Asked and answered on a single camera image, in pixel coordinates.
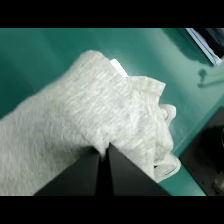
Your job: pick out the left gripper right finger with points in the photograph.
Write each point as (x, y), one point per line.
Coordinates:
(133, 178)

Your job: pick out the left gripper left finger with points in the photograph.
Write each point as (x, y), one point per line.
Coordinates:
(78, 178)

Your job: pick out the light grey garment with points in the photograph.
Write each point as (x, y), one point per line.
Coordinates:
(83, 116)

